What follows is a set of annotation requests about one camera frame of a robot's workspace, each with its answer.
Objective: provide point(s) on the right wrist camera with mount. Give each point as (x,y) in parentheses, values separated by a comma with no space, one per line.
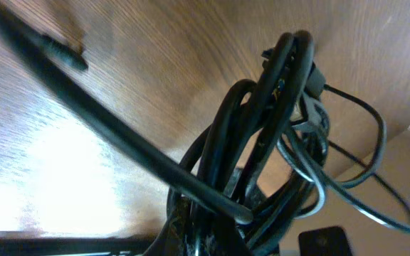
(330,241)

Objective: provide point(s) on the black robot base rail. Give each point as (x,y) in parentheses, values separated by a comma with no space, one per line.
(134,245)

